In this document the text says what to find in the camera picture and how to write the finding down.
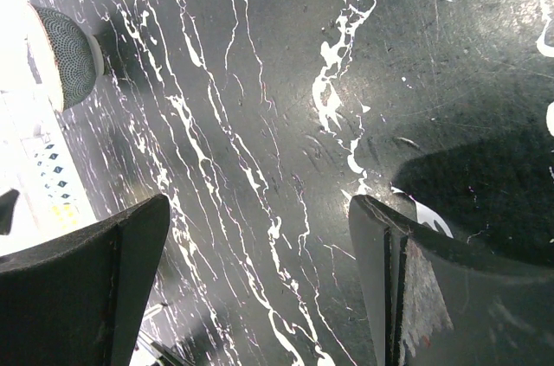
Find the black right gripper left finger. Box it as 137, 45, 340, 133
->
1, 194, 170, 365

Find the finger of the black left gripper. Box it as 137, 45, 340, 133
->
0, 189, 20, 235

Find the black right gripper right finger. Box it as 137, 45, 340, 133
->
348, 195, 553, 365

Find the grey bowl red rim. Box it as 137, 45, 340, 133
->
29, 4, 106, 112

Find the blue patterned bowl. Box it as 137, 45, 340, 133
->
31, 141, 81, 205

